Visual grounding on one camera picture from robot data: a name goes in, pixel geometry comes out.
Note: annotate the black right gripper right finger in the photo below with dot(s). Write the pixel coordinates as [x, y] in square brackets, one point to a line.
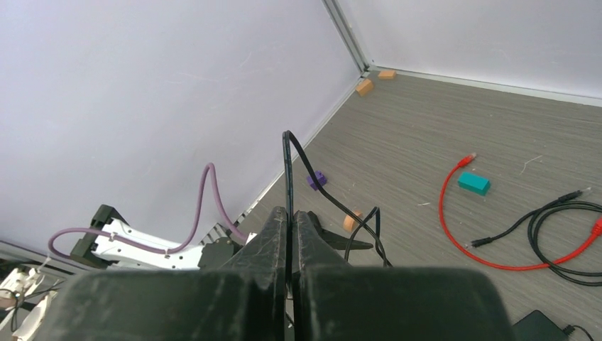
[315, 282]

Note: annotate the orange block near corner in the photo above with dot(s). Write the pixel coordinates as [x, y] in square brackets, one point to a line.
[364, 87]

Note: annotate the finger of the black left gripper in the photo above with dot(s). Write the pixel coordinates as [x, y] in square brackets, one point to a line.
[345, 240]

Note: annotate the orange block corner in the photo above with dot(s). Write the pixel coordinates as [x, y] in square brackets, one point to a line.
[364, 87]
[387, 74]

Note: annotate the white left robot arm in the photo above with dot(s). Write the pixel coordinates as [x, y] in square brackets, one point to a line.
[163, 292]

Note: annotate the teal block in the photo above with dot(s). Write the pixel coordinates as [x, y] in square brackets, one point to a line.
[474, 183]

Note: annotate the orange block far corner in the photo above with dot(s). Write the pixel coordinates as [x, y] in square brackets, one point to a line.
[387, 74]

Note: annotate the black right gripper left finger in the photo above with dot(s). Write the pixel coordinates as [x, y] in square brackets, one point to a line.
[255, 281]

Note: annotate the purple block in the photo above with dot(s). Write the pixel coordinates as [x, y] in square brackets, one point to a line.
[317, 180]

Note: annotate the black power adapter with cord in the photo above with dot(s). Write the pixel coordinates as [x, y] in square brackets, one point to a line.
[372, 222]

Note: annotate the tan wooden block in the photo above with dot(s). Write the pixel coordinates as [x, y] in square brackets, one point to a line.
[349, 223]

